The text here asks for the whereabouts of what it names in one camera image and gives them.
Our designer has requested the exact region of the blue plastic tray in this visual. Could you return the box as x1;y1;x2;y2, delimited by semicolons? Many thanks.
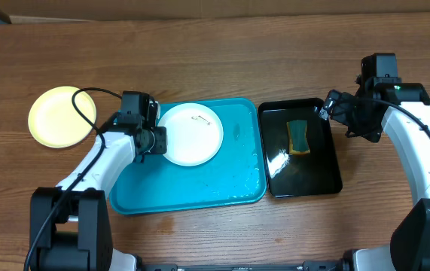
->
109;98;267;215

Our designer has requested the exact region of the yellow-green plate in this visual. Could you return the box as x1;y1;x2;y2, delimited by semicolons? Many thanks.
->
28;86;92;148

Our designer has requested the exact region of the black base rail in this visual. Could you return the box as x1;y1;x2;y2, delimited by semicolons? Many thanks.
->
136;260;351;271

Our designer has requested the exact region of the yellow green sponge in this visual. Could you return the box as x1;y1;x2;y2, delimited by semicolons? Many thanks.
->
286;120;310;155

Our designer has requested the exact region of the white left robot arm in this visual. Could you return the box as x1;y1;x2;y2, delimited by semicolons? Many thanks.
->
23;102;166;271

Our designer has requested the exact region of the black water tray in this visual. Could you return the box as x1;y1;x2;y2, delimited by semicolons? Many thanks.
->
258;98;343;198

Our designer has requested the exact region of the white plate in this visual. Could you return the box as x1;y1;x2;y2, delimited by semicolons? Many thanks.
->
158;103;224;166

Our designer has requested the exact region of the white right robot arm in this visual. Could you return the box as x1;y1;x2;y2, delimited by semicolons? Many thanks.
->
319;83;430;270

